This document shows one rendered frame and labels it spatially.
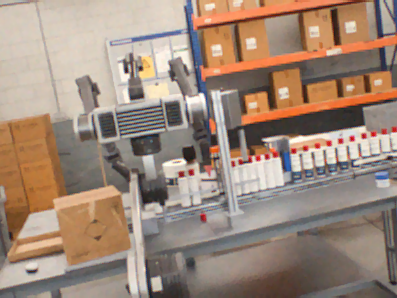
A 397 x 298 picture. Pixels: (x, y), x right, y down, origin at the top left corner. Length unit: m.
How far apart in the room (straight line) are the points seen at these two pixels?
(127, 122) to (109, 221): 0.48
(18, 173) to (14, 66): 1.99
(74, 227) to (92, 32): 5.22
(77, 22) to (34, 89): 1.14
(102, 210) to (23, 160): 3.77
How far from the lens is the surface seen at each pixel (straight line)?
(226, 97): 2.53
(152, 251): 2.32
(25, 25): 7.45
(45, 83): 7.36
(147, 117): 2.12
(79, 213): 2.27
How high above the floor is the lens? 1.62
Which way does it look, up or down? 9 degrees down
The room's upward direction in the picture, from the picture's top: 10 degrees counter-clockwise
